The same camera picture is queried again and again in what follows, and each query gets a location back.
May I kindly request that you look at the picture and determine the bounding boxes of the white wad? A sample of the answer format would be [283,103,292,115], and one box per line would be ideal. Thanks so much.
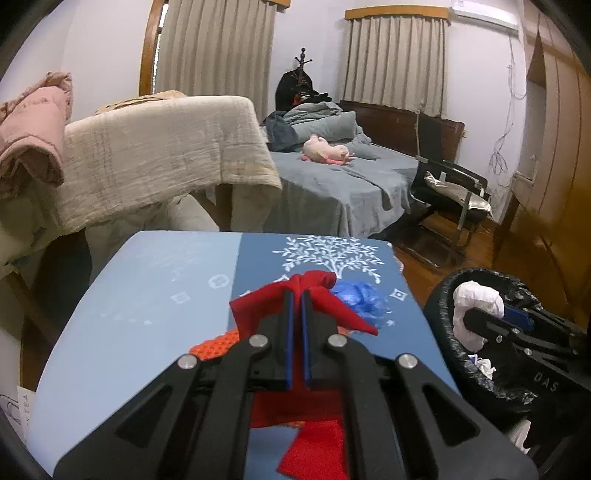
[452,280,505,354]

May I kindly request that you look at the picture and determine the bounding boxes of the grey pillow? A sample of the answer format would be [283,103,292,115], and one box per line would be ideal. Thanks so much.
[284,111,358,148]

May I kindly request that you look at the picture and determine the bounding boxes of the blue plastic bag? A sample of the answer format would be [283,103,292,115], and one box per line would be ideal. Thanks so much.
[332,280,389,330]

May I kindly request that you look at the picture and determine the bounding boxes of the black lined trash bin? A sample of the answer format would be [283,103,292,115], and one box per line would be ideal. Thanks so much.
[422,268,591,462]

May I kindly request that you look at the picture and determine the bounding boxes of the black metal chair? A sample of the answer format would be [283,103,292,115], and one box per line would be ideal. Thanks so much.
[406,113,492,268]

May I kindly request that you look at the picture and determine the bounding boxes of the bed with grey sheet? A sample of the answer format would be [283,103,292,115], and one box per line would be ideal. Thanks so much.
[261,138,421,238]

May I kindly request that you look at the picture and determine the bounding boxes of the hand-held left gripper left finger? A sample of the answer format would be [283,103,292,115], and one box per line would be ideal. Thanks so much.
[54,290,295,480]

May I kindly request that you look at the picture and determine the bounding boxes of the blue printed tablecloth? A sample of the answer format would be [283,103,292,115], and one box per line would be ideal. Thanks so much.
[28,231,462,480]

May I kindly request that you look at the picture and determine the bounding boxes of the tan garment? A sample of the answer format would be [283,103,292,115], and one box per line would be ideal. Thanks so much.
[95,90,188,116]

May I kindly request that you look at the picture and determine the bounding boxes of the dark blue-grey garment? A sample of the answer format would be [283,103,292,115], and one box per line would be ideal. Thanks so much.
[263,112,298,152]

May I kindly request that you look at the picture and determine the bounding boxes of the narrow beige curtain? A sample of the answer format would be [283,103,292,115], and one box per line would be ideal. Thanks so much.
[339,16,448,118]

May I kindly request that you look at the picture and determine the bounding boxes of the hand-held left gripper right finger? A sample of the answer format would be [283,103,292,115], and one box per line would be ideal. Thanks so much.
[302,291,539,480]

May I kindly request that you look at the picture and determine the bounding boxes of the dark wooden bed headboard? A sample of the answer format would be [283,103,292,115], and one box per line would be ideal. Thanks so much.
[339,100,466,162]

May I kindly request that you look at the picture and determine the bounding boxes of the black coat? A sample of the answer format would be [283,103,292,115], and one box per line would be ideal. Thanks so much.
[274,69,331,114]

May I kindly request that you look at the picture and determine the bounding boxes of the wooden window frame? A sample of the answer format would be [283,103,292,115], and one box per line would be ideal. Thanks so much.
[140,0,169,97]

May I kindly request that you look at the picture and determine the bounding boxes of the pink plush toy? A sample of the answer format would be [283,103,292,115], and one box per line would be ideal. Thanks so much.
[302,135,356,166]

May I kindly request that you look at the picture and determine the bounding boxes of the silver cushion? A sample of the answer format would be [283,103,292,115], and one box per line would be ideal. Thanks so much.
[422,171,492,220]

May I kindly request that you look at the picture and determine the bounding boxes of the white paper bag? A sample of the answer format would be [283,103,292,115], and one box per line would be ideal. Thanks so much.
[0,385,35,444]

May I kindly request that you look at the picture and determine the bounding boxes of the hanging wall cables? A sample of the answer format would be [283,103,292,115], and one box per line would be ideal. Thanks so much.
[489,32,527,176]

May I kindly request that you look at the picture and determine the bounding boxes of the white air conditioner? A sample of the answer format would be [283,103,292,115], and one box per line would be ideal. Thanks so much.
[450,0,518,31]

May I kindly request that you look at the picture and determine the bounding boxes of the beige blanket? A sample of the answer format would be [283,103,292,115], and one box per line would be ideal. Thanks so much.
[0,95,283,278]

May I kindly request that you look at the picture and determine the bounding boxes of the pink quilted jacket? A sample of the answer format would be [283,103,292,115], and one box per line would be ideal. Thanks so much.
[0,71,74,195]

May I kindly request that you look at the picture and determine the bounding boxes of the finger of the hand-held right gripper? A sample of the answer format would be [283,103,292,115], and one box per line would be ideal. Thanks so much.
[503,305,579,339]
[463,306,541,365]

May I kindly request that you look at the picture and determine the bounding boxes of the dark wooden coat rack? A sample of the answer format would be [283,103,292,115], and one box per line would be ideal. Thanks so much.
[294,46,315,77]

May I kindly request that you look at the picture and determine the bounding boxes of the orange mesh net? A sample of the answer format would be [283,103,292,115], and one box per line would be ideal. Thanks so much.
[189,325,352,361]

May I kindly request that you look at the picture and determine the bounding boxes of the red cloth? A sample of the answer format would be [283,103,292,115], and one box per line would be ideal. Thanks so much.
[229,270,380,340]
[249,391,352,477]

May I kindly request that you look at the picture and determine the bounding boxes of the short wooden curtain pelmet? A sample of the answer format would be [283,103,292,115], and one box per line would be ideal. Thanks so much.
[345,6,451,21]

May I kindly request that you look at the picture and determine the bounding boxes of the crumpled white tissue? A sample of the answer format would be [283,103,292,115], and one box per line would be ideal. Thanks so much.
[468,354,497,381]

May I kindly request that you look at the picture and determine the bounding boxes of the wide beige curtain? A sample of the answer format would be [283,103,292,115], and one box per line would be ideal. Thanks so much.
[154,0,278,112]

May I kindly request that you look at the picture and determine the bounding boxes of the brown wooden wardrobe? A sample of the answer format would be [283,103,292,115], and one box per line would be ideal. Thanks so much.
[492,0,591,319]

